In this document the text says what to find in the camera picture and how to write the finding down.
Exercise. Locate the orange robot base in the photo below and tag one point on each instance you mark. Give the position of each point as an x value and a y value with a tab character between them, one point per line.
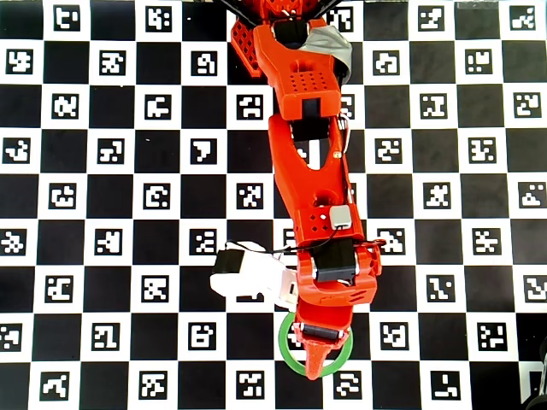
244	47

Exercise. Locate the small silver box module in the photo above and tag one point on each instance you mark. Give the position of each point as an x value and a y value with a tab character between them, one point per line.
340	215

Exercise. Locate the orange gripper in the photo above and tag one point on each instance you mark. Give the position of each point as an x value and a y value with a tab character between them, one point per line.
321	331

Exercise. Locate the grey duct tape wad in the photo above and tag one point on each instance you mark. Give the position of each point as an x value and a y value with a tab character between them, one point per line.
329	40

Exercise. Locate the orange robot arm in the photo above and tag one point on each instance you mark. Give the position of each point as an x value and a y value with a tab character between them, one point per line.
307	183

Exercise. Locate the black white checkerboard marker mat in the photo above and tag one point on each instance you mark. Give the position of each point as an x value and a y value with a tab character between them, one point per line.
427	256

